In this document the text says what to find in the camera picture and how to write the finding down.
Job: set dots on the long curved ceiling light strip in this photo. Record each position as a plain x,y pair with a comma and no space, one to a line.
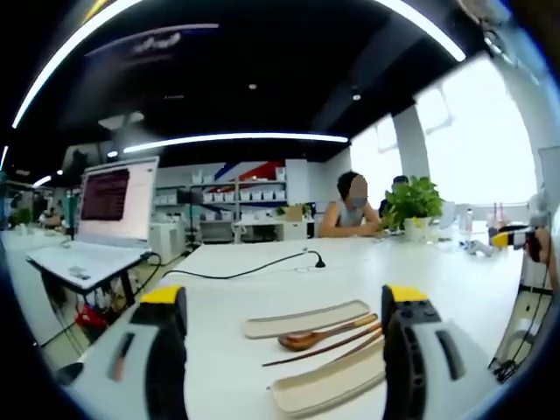
210,30

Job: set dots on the red object under desk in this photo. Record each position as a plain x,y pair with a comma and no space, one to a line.
92,317

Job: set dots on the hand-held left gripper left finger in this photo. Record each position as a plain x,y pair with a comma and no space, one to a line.
144,350

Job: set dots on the white open laptop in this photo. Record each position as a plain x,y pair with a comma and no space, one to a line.
114,205

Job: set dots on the white cabinet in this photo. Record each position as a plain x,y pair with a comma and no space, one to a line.
166,240

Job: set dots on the wooden chopstick utensil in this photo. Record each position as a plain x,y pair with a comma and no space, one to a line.
306,353
359,339

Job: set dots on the green potted plant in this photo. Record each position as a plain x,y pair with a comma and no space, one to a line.
413,201

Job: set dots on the clear plastic bottle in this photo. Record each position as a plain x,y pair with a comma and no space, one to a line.
468,221

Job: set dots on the short ceiling light strip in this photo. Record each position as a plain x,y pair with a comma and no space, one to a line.
236,141

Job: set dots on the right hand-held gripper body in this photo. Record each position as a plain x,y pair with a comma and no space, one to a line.
540,210

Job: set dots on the beige cutlery case base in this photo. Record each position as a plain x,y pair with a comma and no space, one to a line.
332,380

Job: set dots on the beige cutlery case lid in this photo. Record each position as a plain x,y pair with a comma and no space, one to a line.
306,317

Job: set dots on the wooden spoon utensil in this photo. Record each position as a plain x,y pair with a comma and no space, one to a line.
302,338

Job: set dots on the shelf with white bins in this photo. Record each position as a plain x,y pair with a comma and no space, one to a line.
245,194

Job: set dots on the person's right hand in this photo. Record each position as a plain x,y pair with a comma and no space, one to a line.
537,247

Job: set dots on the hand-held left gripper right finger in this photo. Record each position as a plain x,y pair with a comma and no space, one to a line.
420,350

